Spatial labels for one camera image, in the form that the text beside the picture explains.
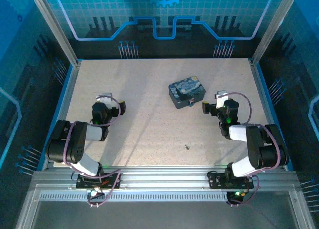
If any starry night painted tin box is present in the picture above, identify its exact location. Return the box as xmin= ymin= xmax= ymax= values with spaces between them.
xmin=168 ymin=75 xmax=207 ymax=110

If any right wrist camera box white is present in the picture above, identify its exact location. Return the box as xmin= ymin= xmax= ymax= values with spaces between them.
xmin=215 ymin=90 xmax=230 ymax=110

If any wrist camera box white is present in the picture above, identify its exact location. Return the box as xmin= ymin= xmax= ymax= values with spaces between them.
xmin=215 ymin=90 xmax=230 ymax=110
xmin=96 ymin=92 xmax=114 ymax=108

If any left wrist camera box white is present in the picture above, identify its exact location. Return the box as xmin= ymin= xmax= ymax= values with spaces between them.
xmin=96 ymin=92 xmax=114 ymax=108

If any left aluminium side rail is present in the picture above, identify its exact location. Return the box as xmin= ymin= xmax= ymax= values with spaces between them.
xmin=41 ymin=60 xmax=82 ymax=171

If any aluminium side rail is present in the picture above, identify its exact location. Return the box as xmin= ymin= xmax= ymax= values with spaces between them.
xmin=248 ymin=59 xmax=288 ymax=171
xmin=41 ymin=60 xmax=82 ymax=171

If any right aluminium side rail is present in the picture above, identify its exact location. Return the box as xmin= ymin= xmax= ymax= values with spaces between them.
xmin=248 ymin=59 xmax=288 ymax=171

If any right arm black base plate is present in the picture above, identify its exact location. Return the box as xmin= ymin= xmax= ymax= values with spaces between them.
xmin=207 ymin=170 xmax=255 ymax=190

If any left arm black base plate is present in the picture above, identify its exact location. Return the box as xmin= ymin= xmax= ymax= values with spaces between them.
xmin=75 ymin=172 xmax=122 ymax=190

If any aluminium front frame rail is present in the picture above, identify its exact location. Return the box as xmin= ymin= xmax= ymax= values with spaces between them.
xmin=29 ymin=167 xmax=301 ymax=191

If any slotted grey cable duct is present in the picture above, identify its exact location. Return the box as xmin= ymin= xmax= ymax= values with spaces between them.
xmin=39 ymin=193 xmax=232 ymax=203

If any left aluminium corner post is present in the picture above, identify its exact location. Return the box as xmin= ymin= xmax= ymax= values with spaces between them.
xmin=27 ymin=0 xmax=82 ymax=67

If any aluminium corner post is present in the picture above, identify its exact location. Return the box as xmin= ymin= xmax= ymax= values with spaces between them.
xmin=250 ymin=0 xmax=302 ymax=66
xmin=27 ymin=0 xmax=82 ymax=67

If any right aluminium corner post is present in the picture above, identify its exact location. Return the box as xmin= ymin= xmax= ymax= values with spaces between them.
xmin=250 ymin=0 xmax=302 ymax=66

